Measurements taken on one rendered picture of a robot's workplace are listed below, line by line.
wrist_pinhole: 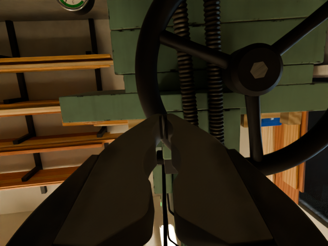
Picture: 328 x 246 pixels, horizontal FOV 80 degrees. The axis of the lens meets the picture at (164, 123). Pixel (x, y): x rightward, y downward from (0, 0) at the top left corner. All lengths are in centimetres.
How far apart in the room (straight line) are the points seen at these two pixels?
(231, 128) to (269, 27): 23
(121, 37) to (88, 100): 15
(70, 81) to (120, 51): 265
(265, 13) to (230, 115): 23
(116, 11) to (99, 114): 22
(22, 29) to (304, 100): 321
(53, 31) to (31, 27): 27
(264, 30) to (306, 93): 16
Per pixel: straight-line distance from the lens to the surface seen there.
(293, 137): 218
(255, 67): 25
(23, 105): 278
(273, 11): 50
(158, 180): 88
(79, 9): 42
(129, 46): 45
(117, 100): 45
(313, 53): 53
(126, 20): 46
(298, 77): 51
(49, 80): 318
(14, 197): 391
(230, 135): 37
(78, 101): 48
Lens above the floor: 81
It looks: 13 degrees up
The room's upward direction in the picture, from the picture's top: 177 degrees clockwise
